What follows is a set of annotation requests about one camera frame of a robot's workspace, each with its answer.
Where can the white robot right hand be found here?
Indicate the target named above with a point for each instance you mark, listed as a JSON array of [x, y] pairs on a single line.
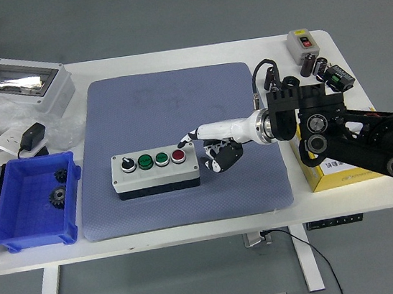
[[227, 130]]

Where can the grey four-button control box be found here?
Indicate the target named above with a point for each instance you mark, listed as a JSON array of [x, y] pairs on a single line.
[[155, 176]]

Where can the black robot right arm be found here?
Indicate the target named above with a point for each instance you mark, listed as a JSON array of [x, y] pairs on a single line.
[[342, 124]]

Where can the black cylindrical capacitor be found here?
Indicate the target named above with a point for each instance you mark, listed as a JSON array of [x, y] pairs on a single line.
[[270, 76], [275, 86], [321, 67], [308, 65]]

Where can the black hexagonal nut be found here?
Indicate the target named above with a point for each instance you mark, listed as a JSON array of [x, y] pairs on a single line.
[[290, 81]]

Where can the blue-grey table mat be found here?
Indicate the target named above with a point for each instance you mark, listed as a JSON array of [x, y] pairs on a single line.
[[140, 107]]

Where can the yellow and white cardboard box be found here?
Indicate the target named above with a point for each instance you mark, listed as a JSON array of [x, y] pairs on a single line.
[[318, 178]]

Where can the black module with green terminal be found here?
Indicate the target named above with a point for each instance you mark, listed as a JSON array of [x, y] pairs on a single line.
[[341, 79]]

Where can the black table height controller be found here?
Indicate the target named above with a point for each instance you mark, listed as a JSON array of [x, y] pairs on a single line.
[[333, 222]]

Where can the clear plastic bag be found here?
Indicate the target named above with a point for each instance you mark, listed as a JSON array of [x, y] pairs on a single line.
[[65, 129]]

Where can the small black gear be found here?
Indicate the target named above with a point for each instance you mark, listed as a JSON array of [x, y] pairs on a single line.
[[61, 175]]

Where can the large black gear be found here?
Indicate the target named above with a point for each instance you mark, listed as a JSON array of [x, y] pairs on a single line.
[[58, 197]]

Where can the black power adapter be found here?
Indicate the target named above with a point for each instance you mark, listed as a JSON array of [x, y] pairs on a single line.
[[33, 136]]

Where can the blue plastic bin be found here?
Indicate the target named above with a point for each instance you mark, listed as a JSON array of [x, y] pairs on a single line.
[[27, 209]]

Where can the grey two-button switch box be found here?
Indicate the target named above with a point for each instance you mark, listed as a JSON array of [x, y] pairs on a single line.
[[295, 47]]

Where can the grey under-table bracket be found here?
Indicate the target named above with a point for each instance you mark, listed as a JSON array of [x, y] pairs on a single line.
[[254, 239]]

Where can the grey enclosure with clear lid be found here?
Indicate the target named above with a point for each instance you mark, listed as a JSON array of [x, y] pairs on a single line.
[[52, 95]]

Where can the white wall socket plate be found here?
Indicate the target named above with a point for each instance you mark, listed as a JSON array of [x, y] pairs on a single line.
[[6, 140]]

